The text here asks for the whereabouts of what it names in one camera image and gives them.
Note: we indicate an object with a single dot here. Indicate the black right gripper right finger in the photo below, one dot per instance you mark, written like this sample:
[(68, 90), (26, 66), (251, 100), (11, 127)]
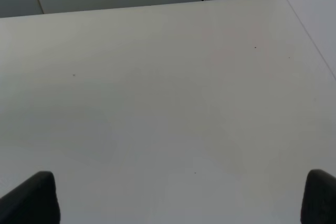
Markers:
[(318, 203)]

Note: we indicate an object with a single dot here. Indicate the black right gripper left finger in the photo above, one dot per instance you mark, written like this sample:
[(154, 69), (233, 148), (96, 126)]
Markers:
[(33, 201)]

